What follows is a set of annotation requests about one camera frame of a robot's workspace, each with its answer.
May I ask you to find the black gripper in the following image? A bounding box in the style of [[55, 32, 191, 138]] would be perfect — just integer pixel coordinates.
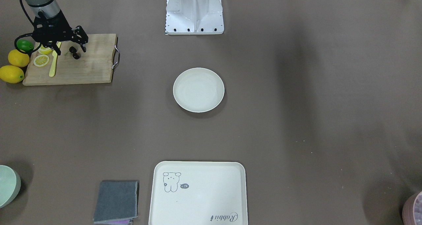
[[32, 12, 89, 53]]

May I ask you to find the dark red cherry pair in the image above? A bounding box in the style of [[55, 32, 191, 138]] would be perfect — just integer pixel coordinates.
[[68, 46, 80, 60]]

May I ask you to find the cream round plate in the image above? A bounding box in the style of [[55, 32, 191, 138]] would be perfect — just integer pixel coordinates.
[[173, 68, 226, 113]]

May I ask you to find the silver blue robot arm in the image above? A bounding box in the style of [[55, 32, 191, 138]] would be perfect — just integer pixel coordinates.
[[15, 0, 89, 55]]

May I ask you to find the cream rectangular tray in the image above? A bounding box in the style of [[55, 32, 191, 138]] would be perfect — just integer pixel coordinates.
[[149, 161, 248, 225]]

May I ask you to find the bamboo cutting board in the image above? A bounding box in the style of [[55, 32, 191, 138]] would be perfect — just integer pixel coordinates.
[[22, 33, 119, 86]]

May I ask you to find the yellow plastic knife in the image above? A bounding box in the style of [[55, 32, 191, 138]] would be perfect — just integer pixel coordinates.
[[48, 50, 58, 77]]

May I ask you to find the lemon slice upper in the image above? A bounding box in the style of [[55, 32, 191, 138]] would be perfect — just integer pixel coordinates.
[[38, 45, 53, 55]]

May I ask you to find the lemon slice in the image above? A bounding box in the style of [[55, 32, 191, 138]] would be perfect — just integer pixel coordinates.
[[38, 45, 53, 55], [33, 54, 50, 67]]

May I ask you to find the lemon slice lower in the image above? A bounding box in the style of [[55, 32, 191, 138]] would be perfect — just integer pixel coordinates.
[[33, 54, 50, 67]]

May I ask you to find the green lime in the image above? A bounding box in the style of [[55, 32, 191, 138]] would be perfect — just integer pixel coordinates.
[[16, 39, 34, 52]]

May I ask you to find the yellow lemon far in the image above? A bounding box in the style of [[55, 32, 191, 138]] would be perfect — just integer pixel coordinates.
[[8, 49, 30, 68]]

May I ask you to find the yellow lemon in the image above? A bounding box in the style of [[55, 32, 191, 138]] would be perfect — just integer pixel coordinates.
[[0, 65, 25, 83], [8, 49, 30, 68]]

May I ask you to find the yellow lemon near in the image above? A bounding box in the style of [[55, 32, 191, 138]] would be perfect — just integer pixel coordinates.
[[0, 65, 25, 83]]

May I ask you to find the mint green bowl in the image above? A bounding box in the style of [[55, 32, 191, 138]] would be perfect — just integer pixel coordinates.
[[0, 165, 21, 208]]

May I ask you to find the grey folded cloth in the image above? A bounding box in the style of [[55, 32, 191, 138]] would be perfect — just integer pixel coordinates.
[[93, 181, 138, 225]]

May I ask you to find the pink bowl of ice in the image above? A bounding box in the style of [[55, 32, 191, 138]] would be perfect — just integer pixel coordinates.
[[402, 192, 422, 225]]

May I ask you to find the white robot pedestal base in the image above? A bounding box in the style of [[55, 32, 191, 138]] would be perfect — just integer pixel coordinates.
[[165, 0, 225, 35]]

